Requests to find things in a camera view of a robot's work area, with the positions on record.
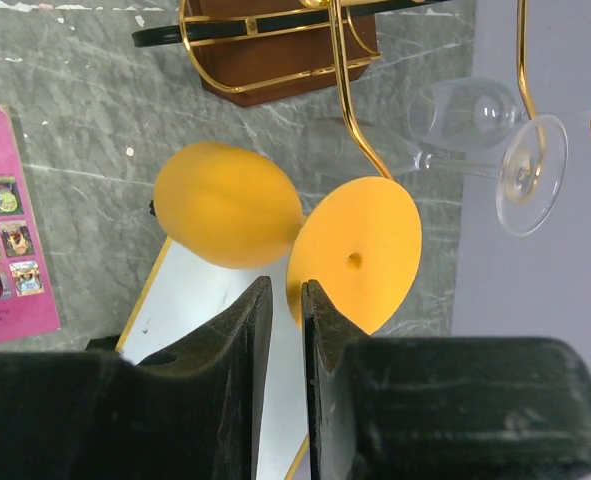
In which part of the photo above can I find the gold wire wine glass rack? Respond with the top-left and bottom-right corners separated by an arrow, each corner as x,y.
130,0 -> 591,206

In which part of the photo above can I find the orange plastic goblet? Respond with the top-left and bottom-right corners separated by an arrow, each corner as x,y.
153,142 -> 423,334

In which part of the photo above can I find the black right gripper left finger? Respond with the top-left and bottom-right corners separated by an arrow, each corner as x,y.
0,276 -> 273,479

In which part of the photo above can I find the gold framed mirror tray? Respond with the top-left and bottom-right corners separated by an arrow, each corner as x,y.
95,240 -> 311,479

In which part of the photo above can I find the pink sticker card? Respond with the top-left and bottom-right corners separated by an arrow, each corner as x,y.
0,105 -> 60,343

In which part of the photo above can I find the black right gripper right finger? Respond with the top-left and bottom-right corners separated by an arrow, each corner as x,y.
301,280 -> 591,479

